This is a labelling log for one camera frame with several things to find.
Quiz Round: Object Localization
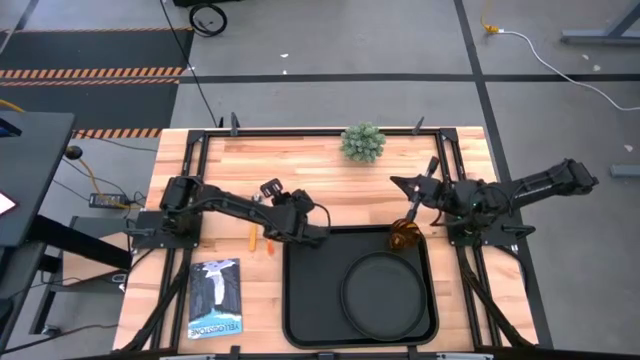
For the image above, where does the yellow floor cable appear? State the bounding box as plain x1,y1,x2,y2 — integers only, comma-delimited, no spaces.
74,158,132,210

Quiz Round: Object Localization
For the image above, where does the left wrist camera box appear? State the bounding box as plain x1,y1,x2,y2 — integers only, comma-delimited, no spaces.
259,178,285,200

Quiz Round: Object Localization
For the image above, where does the Yellowstone waterfall booklet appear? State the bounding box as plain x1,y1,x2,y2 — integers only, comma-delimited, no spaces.
187,257,244,341

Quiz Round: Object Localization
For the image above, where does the amber patterned drinking cup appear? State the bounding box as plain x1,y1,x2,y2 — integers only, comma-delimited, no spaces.
388,218,422,251

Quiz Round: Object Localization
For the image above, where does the black floor mat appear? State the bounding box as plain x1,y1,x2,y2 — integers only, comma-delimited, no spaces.
0,27,195,140

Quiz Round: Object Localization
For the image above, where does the black floor cable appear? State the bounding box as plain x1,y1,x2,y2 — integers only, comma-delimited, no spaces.
158,0,224,129

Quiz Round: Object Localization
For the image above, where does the white floor cable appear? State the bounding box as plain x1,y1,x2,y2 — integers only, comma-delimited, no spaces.
499,29,640,112

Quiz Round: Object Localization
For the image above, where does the black aluminium table frame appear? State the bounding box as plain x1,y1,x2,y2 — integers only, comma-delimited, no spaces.
119,112,544,360

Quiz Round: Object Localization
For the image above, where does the black round plate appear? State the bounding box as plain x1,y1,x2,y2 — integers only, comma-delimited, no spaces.
340,251,429,342

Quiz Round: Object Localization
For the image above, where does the white light bar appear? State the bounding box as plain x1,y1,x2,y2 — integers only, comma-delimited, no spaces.
436,352,495,360

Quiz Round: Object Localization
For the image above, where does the coiled black cable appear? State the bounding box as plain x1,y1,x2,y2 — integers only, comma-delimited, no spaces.
188,2,229,39

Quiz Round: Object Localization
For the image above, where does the black desk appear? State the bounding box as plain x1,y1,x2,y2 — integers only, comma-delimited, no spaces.
0,110,134,351

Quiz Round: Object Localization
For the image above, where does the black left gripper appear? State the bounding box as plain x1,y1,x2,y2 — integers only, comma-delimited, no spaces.
277,188,332,248

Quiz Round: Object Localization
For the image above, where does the green artificial plant in pot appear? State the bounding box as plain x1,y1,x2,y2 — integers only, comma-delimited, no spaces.
340,121,387,164

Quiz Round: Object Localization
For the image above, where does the grey desk leg base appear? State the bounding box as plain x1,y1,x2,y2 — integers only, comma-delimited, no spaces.
559,0,640,47

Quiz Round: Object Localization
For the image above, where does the black rectangular tray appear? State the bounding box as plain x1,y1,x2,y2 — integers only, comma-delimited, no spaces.
282,224,440,350

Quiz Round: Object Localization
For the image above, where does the yellow extension cable plug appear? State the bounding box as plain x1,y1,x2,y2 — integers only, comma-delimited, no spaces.
480,0,502,35

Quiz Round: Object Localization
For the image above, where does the small grey block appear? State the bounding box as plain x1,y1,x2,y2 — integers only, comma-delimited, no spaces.
609,163,640,179

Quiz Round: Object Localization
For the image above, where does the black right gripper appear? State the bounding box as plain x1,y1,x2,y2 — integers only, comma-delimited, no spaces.
390,156,457,222

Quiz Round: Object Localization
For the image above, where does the black power adapter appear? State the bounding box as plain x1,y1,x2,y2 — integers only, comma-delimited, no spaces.
88,192,127,210

